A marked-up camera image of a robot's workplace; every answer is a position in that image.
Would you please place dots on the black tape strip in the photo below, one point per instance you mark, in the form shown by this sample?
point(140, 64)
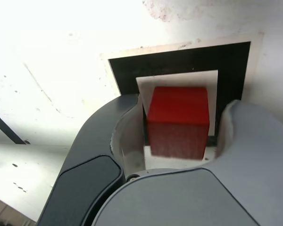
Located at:
point(7, 128)

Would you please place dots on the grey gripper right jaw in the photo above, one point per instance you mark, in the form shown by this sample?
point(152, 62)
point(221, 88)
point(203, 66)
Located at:
point(226, 193)

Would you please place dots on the red cube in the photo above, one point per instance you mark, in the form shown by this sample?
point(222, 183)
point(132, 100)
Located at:
point(177, 117)

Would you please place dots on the black tape square outline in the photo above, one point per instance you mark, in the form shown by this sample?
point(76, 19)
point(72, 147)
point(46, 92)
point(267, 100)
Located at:
point(179, 61)

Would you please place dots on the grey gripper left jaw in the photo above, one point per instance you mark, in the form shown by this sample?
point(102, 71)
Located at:
point(85, 153)

